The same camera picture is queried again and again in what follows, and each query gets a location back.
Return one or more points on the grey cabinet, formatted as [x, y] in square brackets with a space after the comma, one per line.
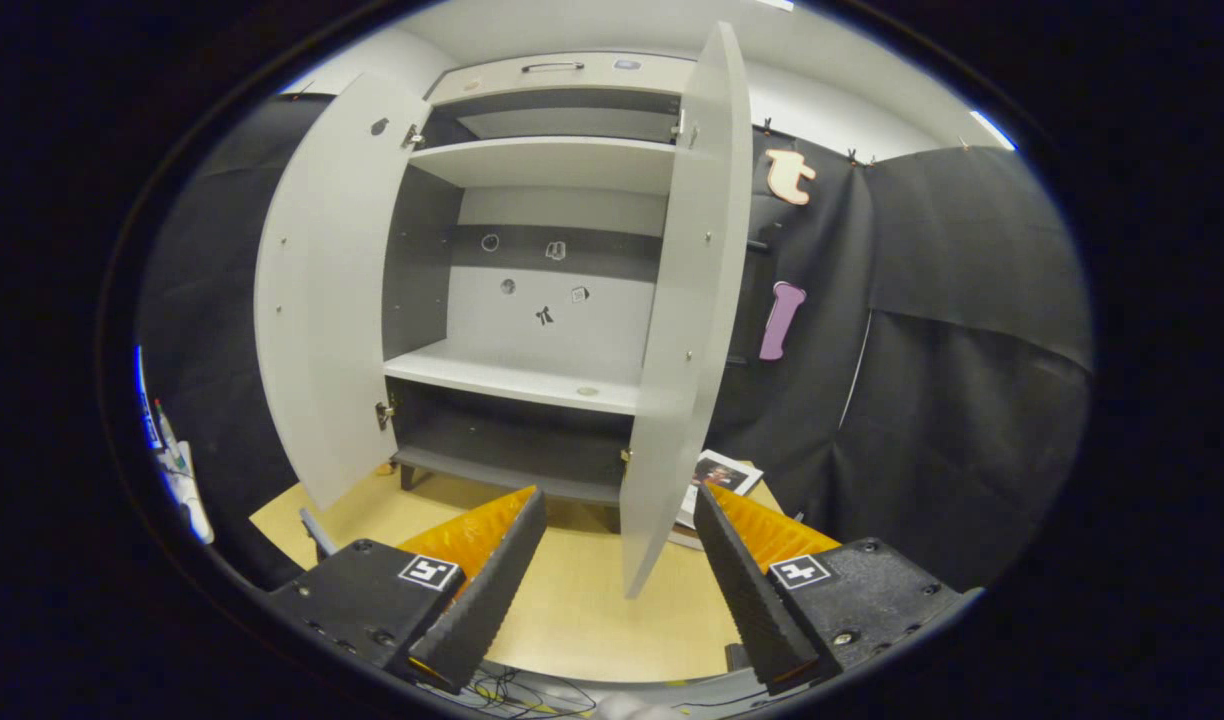
[612, 330]

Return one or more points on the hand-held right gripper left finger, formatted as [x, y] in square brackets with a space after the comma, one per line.
[492, 590]

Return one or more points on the white cabinet shelf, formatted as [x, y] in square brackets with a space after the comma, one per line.
[552, 163]
[492, 370]

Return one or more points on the printed photo card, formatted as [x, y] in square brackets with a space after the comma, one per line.
[727, 472]

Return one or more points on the light grey cabinet door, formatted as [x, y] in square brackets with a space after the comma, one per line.
[322, 300]
[692, 300]

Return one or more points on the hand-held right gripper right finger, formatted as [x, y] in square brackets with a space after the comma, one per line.
[747, 590]

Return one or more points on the grey cabinet drawer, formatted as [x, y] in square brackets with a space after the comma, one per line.
[572, 86]

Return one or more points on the grey metal bar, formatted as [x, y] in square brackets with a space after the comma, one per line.
[315, 530]

